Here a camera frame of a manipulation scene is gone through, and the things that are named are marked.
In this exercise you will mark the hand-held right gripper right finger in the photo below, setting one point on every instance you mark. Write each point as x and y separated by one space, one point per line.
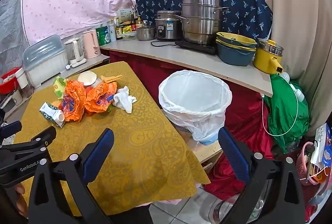
233 153

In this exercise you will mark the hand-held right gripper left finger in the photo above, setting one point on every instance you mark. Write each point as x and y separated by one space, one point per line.
99 153

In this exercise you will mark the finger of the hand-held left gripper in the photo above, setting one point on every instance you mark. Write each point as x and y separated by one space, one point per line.
11 127
39 137

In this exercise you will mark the orange plastic bag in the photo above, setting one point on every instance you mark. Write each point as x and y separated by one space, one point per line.
99 99
74 107

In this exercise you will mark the yellow green printed wrapper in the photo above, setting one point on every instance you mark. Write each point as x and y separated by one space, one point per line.
59 85

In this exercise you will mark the trash bin with white bag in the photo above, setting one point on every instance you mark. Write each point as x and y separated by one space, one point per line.
181 115

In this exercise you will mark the person's left hand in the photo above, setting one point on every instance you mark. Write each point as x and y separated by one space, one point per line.
20 196

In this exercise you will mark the wooden stool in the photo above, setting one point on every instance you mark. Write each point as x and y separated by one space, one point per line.
207 151

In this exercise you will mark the green white drink carton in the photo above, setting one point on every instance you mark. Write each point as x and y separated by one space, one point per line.
49 111

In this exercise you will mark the red cloth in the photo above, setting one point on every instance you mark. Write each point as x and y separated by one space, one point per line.
246 109

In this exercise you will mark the red plastic container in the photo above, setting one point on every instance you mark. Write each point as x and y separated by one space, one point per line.
9 81

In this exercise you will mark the yellow patterned tablecloth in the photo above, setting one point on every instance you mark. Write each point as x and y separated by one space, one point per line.
145 135

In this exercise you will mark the white plastic cup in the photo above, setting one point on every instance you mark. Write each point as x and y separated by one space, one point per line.
22 78

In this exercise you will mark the clear plastic bottle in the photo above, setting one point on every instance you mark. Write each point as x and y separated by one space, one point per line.
225 209

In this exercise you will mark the white crumpled tissue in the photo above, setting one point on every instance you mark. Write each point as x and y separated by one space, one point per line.
124 100

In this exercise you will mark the green plastic bag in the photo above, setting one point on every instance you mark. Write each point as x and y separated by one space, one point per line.
282 115

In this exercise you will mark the pink plastic basket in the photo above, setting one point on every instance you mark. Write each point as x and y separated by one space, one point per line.
303 164

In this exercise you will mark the white storage box grey lid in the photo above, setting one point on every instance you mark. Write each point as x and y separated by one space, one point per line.
44 63

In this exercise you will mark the yellow foam fruit net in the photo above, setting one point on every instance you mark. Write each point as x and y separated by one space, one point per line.
112 78

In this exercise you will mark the white plastic bottle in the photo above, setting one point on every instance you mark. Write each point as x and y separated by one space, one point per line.
298 92

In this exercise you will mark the white printed box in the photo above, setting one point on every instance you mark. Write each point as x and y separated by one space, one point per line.
323 146

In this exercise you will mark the white electric kettle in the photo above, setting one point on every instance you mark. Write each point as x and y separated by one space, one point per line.
75 51

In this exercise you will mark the grey plastic sheet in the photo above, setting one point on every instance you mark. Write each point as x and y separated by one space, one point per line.
10 31

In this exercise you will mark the blue plastic basin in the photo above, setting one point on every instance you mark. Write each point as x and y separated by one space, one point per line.
233 57

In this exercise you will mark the yellow electric pot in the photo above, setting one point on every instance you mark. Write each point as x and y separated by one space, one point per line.
264 59

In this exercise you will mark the pink electric kettle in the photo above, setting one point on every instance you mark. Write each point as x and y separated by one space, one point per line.
90 44

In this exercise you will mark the yellow plastic basin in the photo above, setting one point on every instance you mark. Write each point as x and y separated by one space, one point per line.
233 48
246 41

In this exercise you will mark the black induction cooker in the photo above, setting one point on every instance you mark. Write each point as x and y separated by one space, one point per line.
197 48

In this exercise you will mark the green tin can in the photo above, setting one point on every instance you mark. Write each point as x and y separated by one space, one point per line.
102 35

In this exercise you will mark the white seasoning bottle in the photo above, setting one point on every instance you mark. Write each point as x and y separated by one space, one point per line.
112 31

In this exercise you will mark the dark sauce bottle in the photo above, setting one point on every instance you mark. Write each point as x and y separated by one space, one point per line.
118 30

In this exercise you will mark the yellow label jar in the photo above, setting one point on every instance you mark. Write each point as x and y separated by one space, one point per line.
127 29

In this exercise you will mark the small steel pot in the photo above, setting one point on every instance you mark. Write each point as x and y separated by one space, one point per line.
145 33

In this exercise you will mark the large steel steamer pot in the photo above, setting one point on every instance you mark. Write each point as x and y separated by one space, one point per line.
201 24

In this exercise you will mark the dark bottle red label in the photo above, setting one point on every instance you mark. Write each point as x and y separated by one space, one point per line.
133 24

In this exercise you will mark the white carton box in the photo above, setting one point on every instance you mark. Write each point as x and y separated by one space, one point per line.
124 15

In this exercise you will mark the steel rice cooker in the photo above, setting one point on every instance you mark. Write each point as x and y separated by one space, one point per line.
167 28

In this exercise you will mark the navy leaf print cloth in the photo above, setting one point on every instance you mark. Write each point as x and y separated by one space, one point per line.
241 5

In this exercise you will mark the beige curtain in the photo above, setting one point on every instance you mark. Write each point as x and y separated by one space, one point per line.
298 18

